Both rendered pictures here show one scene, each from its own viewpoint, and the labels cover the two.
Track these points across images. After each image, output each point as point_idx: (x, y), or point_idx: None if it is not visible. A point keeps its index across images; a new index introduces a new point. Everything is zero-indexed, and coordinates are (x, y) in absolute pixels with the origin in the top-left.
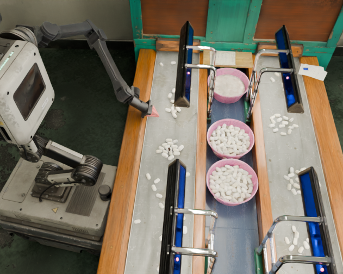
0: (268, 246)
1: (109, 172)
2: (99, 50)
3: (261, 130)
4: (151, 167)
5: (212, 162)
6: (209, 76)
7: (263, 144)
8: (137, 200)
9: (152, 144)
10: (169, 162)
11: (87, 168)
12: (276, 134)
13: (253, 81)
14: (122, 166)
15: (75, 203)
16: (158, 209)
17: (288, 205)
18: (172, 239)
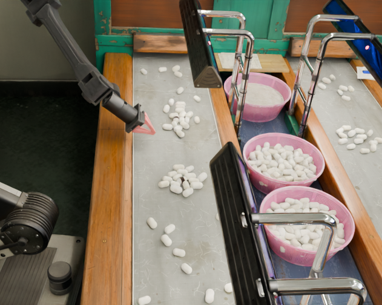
0: None
1: (63, 245)
2: (48, 20)
3: (329, 146)
4: (155, 209)
5: (258, 201)
6: (224, 82)
7: (340, 164)
8: (138, 264)
9: (149, 176)
10: (187, 200)
11: (31, 212)
12: (353, 152)
13: (302, 75)
14: (100, 208)
15: None
16: (181, 276)
17: None
18: (263, 268)
